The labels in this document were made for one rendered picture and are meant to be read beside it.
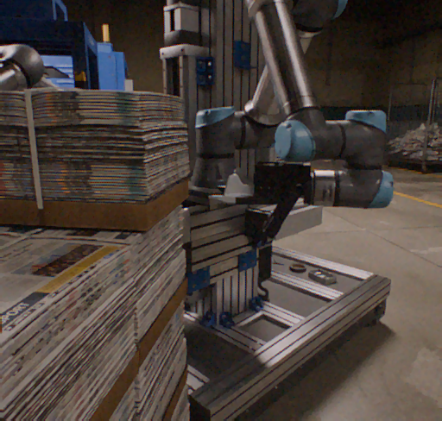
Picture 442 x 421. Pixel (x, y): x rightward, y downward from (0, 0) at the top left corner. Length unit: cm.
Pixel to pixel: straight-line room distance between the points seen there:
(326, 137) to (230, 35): 78
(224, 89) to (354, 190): 73
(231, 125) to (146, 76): 886
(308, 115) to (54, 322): 52
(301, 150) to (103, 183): 34
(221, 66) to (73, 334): 107
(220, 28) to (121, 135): 83
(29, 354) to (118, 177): 32
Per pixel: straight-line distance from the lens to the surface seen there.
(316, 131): 71
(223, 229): 115
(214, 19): 140
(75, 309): 49
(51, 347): 46
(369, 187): 80
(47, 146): 69
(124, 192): 64
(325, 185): 79
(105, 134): 64
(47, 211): 71
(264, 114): 114
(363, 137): 77
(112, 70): 479
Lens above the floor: 102
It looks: 13 degrees down
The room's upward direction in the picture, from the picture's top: straight up
